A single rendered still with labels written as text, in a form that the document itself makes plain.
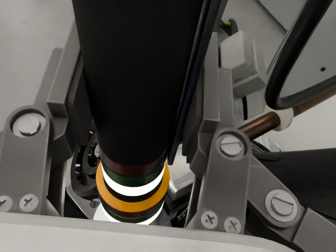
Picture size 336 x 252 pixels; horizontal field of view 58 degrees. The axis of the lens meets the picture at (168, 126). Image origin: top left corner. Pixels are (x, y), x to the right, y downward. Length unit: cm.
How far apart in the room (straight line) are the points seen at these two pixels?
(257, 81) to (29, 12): 216
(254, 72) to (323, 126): 16
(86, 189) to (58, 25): 212
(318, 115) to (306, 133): 3
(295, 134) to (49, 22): 213
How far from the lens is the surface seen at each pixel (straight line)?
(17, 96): 205
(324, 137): 53
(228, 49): 62
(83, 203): 48
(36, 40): 234
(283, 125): 26
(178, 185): 21
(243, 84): 60
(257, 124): 25
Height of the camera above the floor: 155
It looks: 58 degrees down
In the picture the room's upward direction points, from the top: 12 degrees clockwise
